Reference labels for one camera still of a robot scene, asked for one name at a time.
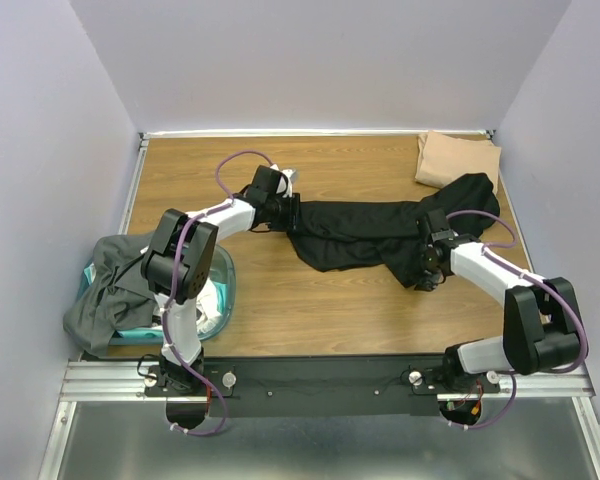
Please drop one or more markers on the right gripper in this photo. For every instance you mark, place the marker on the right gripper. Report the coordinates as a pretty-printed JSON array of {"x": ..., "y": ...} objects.
[{"x": 428, "y": 282}]

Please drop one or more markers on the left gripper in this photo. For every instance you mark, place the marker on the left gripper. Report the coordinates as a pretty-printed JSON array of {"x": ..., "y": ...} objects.
[{"x": 291, "y": 224}]

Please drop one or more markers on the black t shirt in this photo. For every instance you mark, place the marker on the black t shirt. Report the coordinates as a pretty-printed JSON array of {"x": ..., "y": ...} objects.
[{"x": 346, "y": 235}]

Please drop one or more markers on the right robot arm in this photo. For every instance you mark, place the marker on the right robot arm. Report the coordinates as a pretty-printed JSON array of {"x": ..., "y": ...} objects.
[{"x": 542, "y": 327}]

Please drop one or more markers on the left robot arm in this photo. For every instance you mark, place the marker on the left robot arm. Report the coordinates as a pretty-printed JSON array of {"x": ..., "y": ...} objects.
[{"x": 177, "y": 263}]

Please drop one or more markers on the teal plastic basket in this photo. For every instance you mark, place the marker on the teal plastic basket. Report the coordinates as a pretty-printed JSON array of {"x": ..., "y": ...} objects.
[{"x": 222, "y": 274}]

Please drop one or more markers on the folded beige t shirt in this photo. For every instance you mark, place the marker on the folded beige t shirt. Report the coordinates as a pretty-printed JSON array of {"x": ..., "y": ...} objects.
[{"x": 442, "y": 159}]

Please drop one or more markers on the white clothes in basket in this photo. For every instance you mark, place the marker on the white clothes in basket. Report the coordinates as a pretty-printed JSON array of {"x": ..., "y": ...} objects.
[{"x": 207, "y": 312}]

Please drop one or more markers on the grey t shirt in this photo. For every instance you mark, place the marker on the grey t shirt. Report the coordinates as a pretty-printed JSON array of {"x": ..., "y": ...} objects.
[{"x": 117, "y": 300}]

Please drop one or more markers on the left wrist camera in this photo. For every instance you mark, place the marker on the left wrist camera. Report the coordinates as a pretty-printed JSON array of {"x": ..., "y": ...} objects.
[{"x": 286, "y": 181}]

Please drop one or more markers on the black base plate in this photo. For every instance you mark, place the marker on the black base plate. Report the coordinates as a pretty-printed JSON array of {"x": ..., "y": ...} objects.
[{"x": 312, "y": 386}]

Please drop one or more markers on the aluminium rail frame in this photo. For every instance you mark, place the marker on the aluminium rail frame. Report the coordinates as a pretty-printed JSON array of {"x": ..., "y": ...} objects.
[{"x": 538, "y": 427}]

